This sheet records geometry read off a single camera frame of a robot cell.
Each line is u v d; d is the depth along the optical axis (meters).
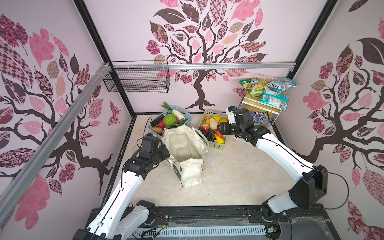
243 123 0.60
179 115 1.13
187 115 1.10
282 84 0.82
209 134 0.92
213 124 1.02
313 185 0.41
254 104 0.80
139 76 0.95
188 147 0.98
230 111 0.72
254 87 0.85
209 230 0.70
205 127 1.00
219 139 0.95
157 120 1.06
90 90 0.73
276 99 0.77
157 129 1.03
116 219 0.40
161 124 1.06
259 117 0.95
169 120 1.02
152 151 0.57
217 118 1.09
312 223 0.71
